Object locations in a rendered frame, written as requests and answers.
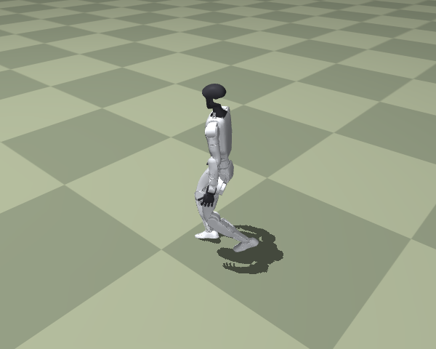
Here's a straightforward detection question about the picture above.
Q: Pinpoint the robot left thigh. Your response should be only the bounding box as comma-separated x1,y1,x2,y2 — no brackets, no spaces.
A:
202,174,227,222

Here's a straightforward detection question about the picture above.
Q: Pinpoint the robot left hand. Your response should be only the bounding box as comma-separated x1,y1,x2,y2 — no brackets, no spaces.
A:
198,185,217,207

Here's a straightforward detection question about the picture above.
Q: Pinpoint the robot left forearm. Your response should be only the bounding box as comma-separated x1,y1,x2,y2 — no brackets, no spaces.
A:
208,158,220,193

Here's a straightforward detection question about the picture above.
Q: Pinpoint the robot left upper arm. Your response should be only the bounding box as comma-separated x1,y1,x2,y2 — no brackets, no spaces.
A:
205,122,221,166

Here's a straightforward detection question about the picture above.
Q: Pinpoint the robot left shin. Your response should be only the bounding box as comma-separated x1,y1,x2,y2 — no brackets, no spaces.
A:
206,217,249,244

